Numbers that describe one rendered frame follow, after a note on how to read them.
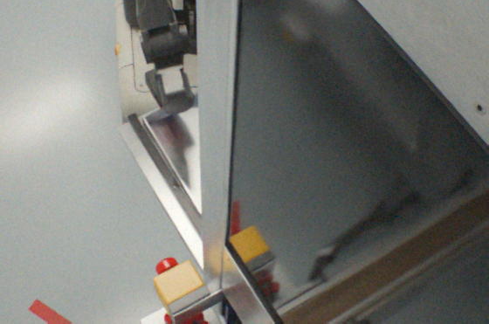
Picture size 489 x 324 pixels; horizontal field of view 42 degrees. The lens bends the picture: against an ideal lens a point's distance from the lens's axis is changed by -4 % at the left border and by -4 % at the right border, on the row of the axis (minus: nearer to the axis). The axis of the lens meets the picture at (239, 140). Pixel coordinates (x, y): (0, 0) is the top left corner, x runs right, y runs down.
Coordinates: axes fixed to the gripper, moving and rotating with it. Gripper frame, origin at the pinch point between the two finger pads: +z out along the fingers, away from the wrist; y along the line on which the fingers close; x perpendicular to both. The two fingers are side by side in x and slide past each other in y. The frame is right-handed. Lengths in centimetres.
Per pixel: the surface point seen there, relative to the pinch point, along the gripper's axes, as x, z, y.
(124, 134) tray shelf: -10.7, 3.2, -0.9
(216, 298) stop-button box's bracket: -13.5, -11.8, 42.6
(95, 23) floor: 17, 99, -106
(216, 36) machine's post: -12, -74, 35
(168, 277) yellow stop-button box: -19.2, -14.7, 36.2
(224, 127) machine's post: -12, -62, 38
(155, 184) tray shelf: -10.3, 2.2, 13.2
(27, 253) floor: -45, 93, -23
